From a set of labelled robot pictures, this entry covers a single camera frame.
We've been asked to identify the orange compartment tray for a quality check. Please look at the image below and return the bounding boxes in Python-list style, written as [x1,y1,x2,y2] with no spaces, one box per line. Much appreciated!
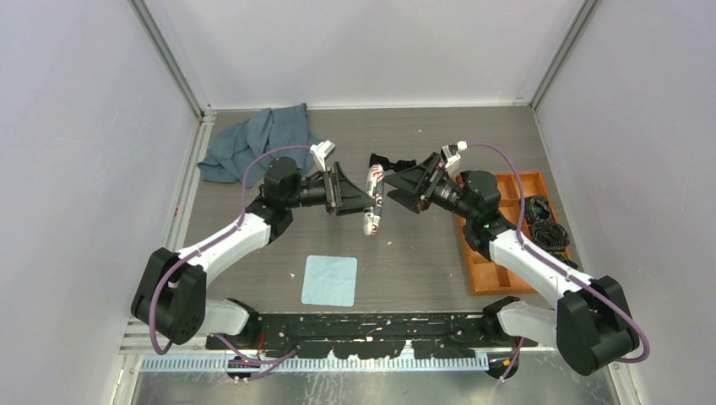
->
[456,170,577,301]

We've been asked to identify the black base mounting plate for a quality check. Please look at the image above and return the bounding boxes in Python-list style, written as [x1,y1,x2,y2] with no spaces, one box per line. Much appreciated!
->
[205,311,540,360]

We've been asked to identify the crumpled grey-blue cloth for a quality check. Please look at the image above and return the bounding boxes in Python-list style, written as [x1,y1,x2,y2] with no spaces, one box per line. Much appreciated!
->
[198,104,322,188]

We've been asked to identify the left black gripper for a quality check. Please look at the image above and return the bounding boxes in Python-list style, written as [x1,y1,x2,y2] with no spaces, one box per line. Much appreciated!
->
[285,162,375,217]

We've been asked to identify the camouflage rolled belt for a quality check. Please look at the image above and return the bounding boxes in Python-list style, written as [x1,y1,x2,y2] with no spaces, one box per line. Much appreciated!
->
[525,195,553,224]

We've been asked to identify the white slotted cable duct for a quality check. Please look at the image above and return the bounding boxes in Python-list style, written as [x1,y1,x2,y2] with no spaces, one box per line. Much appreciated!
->
[138,353,489,373]

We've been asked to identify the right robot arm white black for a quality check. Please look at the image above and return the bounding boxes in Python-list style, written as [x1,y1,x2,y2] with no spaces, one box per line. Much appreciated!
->
[384,154,648,375]

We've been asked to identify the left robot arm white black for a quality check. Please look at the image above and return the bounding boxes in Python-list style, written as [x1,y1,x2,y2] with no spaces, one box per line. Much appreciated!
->
[130,157,376,349]

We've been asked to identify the light blue cleaning cloth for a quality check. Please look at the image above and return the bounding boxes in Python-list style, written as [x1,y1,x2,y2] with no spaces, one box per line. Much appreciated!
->
[301,255,358,307]

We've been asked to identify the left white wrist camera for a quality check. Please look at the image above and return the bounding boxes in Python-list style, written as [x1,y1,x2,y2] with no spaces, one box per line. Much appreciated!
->
[310,140,335,171]

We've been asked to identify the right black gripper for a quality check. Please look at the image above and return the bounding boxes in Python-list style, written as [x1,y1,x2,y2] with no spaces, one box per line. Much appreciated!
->
[383,153,476,222]

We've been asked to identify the black sunglasses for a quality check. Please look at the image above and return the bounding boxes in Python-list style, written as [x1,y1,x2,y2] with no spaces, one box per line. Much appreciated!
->
[369,153,417,172]

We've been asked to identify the dark braided rolled belt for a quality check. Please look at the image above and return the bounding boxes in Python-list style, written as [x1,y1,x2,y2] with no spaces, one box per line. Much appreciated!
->
[531,220,571,251]

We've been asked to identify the patterned glasses case tan lining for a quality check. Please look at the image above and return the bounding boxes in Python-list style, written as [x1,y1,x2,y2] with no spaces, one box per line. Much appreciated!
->
[362,164,386,238]

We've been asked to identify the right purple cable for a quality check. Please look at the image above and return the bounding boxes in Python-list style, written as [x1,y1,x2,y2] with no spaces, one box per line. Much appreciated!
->
[467,142,652,365]

